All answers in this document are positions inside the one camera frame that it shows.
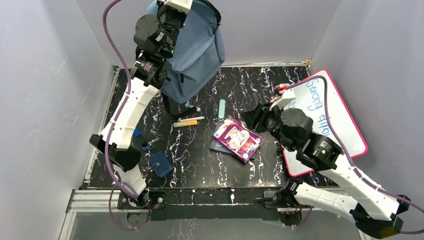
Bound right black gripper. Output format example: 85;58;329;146
238;99;295;152

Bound blue student backpack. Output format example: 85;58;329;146
160;0;225;121

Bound teal eraser case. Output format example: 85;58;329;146
218;99;226;121

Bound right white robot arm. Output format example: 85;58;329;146
241;103;409;239

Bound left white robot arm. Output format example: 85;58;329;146
89;0;192;208

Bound pink framed whiteboard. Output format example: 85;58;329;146
283;69;368;158

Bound dark blue notebook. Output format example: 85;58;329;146
209;138;236;156

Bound white pen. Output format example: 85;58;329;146
179;116;205;122

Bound yellow orange highlighter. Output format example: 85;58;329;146
172;120;198;128

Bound navy snap wallet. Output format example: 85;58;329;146
149;151;174;179

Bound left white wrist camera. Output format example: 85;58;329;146
164;0;193;15

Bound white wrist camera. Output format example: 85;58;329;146
164;0;193;15
269;83;296;110

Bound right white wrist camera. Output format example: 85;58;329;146
269;83;296;110

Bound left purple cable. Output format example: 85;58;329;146
101;0;150;231

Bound black front rail frame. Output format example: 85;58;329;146
149;187;293;221

